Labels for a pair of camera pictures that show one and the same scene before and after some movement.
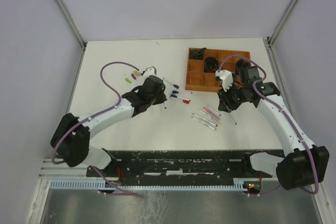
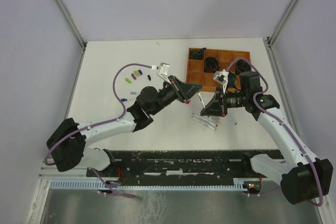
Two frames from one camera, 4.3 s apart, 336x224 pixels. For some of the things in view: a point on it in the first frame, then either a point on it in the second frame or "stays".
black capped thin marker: x=235 y=122 stays
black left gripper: x=162 y=98 → x=176 y=83
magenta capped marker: x=214 y=124 stays
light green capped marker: x=208 y=125 stays
